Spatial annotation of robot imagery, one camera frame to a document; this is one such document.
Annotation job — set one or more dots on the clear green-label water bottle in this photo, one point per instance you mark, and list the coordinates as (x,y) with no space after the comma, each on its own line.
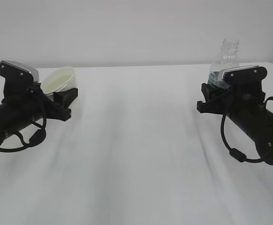
(225,59)

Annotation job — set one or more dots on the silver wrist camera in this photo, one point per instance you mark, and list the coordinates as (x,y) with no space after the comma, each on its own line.
(242,75)
(12,70)

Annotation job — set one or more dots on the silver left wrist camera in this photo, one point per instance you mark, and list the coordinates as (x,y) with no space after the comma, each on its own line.
(12,70)

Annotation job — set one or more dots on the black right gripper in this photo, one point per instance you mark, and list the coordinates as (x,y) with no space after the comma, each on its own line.
(246,97)

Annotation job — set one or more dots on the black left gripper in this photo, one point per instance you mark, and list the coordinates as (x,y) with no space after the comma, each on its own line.
(29,99)

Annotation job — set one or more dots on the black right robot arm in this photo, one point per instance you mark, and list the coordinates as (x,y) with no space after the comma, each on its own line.
(258,129)

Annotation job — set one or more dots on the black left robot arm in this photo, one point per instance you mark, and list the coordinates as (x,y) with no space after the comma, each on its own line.
(19,132)

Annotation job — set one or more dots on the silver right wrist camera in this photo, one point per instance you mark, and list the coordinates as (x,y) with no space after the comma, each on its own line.
(242,75)

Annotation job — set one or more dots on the white paper cup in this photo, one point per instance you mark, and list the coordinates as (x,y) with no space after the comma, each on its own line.
(62,79)

